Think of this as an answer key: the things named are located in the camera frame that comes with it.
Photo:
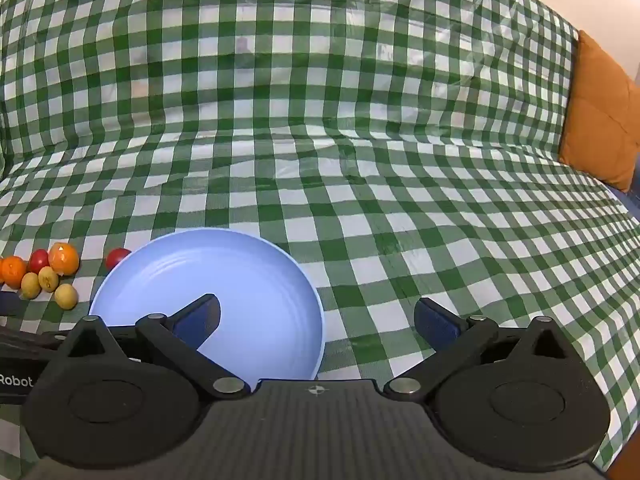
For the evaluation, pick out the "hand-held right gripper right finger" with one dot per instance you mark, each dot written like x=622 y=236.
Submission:
x=436 y=325

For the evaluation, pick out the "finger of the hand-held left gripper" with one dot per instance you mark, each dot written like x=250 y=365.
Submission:
x=7 y=304

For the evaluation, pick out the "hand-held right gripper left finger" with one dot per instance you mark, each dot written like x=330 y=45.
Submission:
x=201 y=317

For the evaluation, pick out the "light blue plate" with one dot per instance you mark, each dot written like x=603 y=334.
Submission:
x=235 y=285

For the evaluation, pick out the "red cherry tomato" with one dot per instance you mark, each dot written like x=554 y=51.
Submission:
x=38 y=260
x=116 y=258

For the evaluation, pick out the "small yellow-green fruit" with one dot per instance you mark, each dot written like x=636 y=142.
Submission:
x=65 y=296
x=30 y=285
x=48 y=278

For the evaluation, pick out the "green checked cloth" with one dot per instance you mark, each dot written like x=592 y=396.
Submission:
x=320 y=125

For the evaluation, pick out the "blue fabric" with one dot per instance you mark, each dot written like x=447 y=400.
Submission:
x=627 y=197

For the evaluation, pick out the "orange cushion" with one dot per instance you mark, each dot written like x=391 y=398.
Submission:
x=602 y=115

